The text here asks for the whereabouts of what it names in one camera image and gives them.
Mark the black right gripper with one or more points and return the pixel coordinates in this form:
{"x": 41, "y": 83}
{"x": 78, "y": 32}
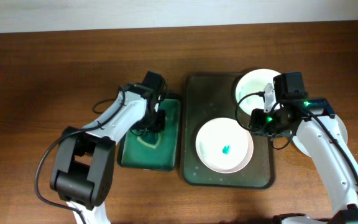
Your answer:
{"x": 256, "y": 124}

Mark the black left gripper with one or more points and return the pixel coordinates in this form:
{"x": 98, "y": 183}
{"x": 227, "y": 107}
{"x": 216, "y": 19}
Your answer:
{"x": 160, "y": 126}

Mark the green yellow scrub sponge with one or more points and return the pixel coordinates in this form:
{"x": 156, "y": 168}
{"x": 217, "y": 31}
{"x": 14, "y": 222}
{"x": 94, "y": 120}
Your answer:
{"x": 150, "y": 139}

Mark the white plate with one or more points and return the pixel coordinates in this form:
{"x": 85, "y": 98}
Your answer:
{"x": 223, "y": 146}

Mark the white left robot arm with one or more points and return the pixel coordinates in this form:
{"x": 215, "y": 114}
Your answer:
{"x": 83, "y": 170}

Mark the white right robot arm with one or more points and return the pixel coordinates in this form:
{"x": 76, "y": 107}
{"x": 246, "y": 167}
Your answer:
{"x": 313, "y": 123}

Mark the small green water tray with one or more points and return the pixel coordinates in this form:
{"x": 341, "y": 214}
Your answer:
{"x": 154, "y": 150}

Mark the large dark serving tray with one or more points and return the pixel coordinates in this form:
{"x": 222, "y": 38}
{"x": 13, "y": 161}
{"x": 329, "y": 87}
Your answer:
{"x": 208, "y": 96}

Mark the white plate far corner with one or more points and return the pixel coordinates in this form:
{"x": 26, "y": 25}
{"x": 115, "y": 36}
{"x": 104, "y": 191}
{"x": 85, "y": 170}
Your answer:
{"x": 253, "y": 82}

